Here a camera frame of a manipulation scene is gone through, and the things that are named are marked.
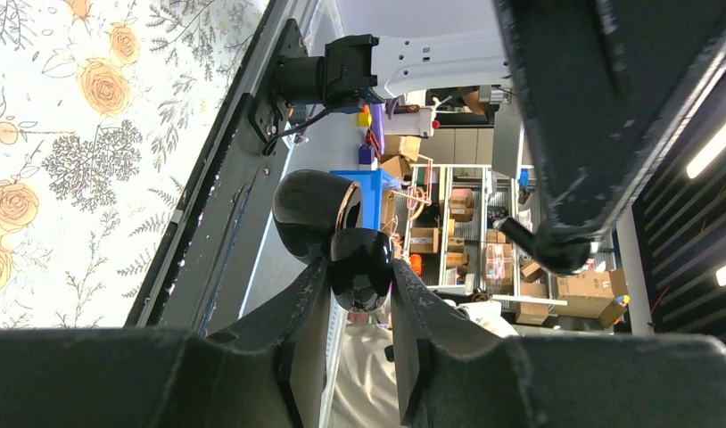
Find floral tablecloth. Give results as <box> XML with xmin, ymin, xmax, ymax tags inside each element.
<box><xmin>0</xmin><ymin>0</ymin><xmax>268</xmax><ymax>329</ymax></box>

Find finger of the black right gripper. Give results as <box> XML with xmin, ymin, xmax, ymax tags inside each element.
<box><xmin>495</xmin><ymin>1</ymin><xmax>726</xmax><ymax>243</ymax></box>

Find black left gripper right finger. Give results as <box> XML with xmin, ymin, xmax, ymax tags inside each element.
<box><xmin>392</xmin><ymin>260</ymin><xmax>726</xmax><ymax>427</ymax></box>

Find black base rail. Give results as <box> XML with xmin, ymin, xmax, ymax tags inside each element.
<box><xmin>126</xmin><ymin>19</ymin><xmax>308</xmax><ymax>335</ymax></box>

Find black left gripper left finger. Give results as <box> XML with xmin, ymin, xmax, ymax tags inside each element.
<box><xmin>0</xmin><ymin>259</ymin><xmax>330</xmax><ymax>427</ymax></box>

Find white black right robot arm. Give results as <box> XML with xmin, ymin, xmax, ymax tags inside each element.
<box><xmin>278</xmin><ymin>1</ymin><xmax>726</xmax><ymax>243</ymax></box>

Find black earbud charging case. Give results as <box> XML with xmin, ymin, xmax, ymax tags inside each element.
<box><xmin>272</xmin><ymin>169</ymin><xmax>393</xmax><ymax>313</ymax></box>

